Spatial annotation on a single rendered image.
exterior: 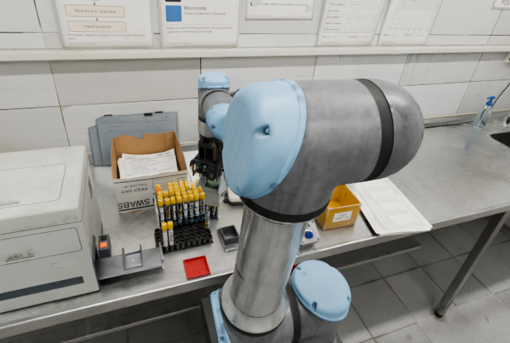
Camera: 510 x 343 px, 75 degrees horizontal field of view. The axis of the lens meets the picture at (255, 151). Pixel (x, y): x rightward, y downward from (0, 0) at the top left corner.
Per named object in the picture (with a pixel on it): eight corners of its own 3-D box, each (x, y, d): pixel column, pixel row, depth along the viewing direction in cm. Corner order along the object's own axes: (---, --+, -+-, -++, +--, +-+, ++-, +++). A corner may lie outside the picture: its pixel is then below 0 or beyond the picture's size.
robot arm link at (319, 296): (349, 340, 67) (369, 303, 59) (287, 357, 63) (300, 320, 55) (322, 287, 76) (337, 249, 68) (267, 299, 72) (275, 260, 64)
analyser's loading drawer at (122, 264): (84, 286, 88) (80, 273, 85) (86, 266, 93) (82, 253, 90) (164, 268, 94) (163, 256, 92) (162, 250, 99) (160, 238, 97)
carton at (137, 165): (117, 215, 113) (110, 180, 105) (115, 168, 136) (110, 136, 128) (190, 203, 121) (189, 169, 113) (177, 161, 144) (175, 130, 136)
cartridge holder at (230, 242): (225, 252, 104) (225, 244, 102) (217, 232, 111) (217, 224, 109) (241, 248, 106) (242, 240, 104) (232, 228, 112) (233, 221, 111)
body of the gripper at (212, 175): (191, 177, 88) (190, 138, 82) (204, 161, 96) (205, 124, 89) (218, 184, 87) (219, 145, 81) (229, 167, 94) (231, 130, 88)
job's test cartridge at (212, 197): (218, 207, 98) (219, 190, 95) (204, 203, 99) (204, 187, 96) (224, 199, 101) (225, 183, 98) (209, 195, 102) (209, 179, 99)
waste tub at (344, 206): (322, 231, 115) (328, 209, 110) (306, 206, 126) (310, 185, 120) (355, 225, 119) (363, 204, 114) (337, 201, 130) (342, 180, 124)
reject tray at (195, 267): (187, 280, 94) (187, 278, 94) (183, 261, 99) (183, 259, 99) (210, 274, 96) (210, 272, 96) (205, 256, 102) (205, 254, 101)
